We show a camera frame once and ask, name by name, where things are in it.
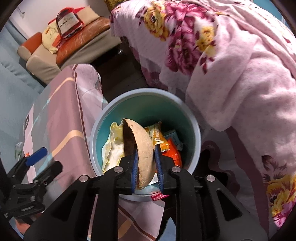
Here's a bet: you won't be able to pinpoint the brown coconut shell bowl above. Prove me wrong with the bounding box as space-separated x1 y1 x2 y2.
122 118 156 190

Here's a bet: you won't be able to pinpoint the light blue bed sheet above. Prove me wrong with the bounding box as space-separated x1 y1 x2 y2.
1 21 44 172

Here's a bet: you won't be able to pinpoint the yellow cloth on sofa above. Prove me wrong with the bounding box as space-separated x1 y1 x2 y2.
42 20 61 54

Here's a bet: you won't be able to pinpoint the pink floral blanket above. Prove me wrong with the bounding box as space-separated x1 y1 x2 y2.
110 1 295 236

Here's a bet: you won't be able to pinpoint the teal white trash bin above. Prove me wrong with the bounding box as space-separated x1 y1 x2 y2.
89 87 202 202

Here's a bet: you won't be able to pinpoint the yellow orange snack bag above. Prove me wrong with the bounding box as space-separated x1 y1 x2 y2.
144 121 170 152

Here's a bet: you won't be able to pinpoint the green clear plastic wrapper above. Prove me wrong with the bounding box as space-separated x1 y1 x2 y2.
15 142 23 161

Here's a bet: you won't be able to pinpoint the light blue milk carton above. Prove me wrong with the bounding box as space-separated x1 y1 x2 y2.
164 130 183 150

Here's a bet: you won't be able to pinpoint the orange snack wrapper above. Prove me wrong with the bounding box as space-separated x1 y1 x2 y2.
162 138 183 168

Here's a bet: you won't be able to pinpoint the person's left hand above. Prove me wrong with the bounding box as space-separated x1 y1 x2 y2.
15 213 42 235

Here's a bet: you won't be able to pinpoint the yellow crumpled wrapper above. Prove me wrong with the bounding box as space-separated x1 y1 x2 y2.
102 121 125 173

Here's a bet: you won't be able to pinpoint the red white liquor bag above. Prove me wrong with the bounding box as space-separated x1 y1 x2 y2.
56 8 84 40

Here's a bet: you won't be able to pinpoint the beige orange leather sofa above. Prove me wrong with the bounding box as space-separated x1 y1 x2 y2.
17 16 121 84

